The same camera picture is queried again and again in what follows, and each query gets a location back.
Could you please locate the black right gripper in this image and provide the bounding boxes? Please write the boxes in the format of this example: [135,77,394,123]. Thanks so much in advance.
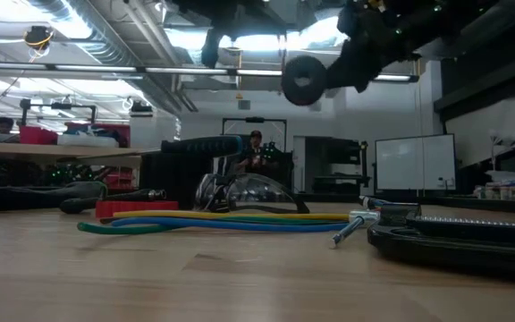
[327,0,424,93]

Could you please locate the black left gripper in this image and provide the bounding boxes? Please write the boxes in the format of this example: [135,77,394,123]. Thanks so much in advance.
[172,0,303,69]

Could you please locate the black cabinet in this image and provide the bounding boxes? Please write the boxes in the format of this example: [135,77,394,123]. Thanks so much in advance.
[303,135,371,196]

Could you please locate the whiteboard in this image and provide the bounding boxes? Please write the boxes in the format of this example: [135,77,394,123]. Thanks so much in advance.
[374,132,458,193]

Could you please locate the person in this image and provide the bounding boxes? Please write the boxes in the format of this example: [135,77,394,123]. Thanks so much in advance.
[0,116,21,145]
[234,129,282,175]

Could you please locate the long light bar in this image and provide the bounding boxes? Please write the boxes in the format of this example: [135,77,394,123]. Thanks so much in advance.
[0,61,421,85]

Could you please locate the clear safety glasses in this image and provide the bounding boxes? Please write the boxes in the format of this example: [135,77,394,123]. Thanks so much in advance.
[192,173,311,216]

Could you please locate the black standing desk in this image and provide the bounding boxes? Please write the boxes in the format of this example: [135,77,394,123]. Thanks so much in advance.
[435,178,515,216]

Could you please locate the white tray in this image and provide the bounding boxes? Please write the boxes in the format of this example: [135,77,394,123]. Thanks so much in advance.
[55,132,121,149]

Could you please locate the red bit holder block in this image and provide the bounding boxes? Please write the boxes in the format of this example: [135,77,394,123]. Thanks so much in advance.
[94,199,180,220]

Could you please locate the red storage bin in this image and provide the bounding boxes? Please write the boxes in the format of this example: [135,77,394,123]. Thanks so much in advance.
[18,125,59,146]

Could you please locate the black work glove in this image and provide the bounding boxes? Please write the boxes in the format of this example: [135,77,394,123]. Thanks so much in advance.
[0,180,109,213]

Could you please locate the blue black handled screwdriver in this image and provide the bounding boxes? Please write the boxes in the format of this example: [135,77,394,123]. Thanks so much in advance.
[159,134,244,159]

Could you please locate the blue cord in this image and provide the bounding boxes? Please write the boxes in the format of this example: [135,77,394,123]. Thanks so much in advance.
[110,216,350,234]

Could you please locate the ceiling cable reel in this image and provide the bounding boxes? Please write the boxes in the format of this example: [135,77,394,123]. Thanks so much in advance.
[21,25,55,60]

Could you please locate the yellow cord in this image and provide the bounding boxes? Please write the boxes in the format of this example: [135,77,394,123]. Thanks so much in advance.
[113,209,352,223]

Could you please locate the black ratchet driver handle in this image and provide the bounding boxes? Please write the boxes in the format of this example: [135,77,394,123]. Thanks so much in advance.
[58,188,168,216]

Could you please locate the green cord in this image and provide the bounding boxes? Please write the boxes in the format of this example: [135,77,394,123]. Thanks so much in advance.
[76,215,350,237]

